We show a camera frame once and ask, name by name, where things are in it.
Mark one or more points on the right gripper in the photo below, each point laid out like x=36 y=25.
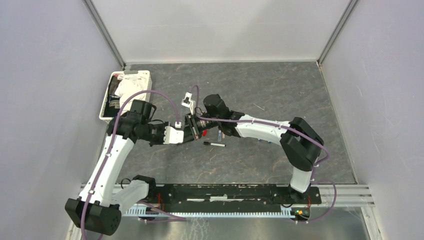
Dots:
x=156 y=133

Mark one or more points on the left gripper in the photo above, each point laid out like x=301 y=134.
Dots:
x=198 y=125

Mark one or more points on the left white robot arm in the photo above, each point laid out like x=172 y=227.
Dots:
x=97 y=208

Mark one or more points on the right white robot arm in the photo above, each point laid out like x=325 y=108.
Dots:
x=300 y=143

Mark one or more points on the black capped marker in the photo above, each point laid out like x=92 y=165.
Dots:
x=206 y=143

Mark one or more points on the white plastic basket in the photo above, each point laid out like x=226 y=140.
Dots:
x=110 y=103

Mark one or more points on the white cloth in basket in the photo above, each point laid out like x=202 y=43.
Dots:
x=129 y=84

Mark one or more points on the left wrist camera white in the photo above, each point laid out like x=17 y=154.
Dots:
x=173 y=134

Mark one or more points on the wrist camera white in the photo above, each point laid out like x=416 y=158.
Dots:
x=173 y=134
x=188 y=102

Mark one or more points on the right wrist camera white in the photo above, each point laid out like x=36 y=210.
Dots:
x=188 y=102

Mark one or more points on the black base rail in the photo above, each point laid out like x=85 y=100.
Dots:
x=230 y=198

